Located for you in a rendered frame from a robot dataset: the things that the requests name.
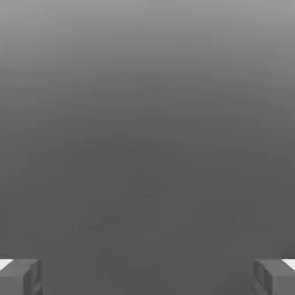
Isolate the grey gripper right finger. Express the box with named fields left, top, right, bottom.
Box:
left=252, top=258, right=295, bottom=295

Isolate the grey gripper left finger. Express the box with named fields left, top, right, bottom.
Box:
left=0, top=258, right=44, bottom=295

